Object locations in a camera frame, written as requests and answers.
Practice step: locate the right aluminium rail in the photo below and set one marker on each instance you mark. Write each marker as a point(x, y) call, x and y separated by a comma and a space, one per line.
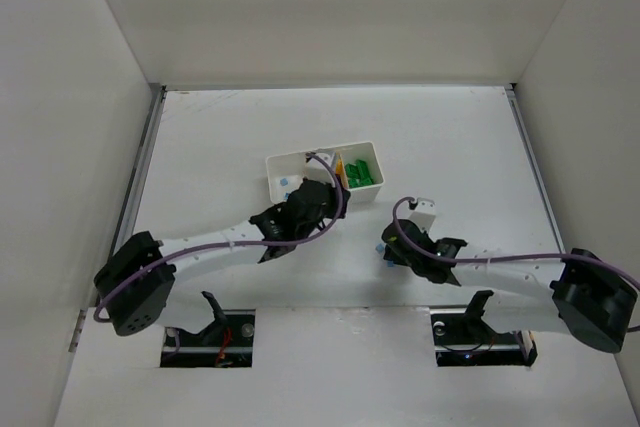
point(510, 90)

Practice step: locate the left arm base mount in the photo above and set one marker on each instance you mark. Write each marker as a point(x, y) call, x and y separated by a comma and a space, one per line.
point(225, 342)

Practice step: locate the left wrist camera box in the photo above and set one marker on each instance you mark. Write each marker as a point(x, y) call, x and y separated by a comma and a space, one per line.
point(321, 161)

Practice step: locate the left aluminium rail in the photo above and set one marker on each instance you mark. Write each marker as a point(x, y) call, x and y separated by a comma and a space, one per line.
point(125, 226)

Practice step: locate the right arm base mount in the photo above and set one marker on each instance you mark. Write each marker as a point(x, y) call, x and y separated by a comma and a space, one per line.
point(462, 338)

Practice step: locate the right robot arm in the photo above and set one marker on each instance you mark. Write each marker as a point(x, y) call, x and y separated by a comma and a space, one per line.
point(575, 294)

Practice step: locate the yellow butterfly lego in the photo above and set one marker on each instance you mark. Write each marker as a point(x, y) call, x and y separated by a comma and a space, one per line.
point(339, 170)

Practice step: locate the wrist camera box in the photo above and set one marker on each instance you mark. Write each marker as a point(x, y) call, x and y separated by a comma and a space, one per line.
point(422, 213)
point(321, 161)

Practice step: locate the aluminium rail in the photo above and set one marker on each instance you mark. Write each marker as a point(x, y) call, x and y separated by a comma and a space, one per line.
point(125, 226)
point(510, 90)

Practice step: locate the green lego cube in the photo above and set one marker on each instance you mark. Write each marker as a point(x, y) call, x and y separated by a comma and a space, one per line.
point(358, 174)

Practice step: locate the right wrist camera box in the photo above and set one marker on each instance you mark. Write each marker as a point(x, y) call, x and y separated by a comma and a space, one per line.
point(422, 213)

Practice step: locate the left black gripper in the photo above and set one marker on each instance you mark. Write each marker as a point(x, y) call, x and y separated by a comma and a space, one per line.
point(323, 192)

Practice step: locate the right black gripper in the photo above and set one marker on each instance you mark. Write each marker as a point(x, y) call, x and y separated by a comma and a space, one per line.
point(396, 243)

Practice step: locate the white three-compartment tray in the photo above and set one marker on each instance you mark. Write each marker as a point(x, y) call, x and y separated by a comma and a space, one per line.
point(292, 167)

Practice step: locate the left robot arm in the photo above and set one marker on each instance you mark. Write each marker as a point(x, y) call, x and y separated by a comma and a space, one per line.
point(137, 286)

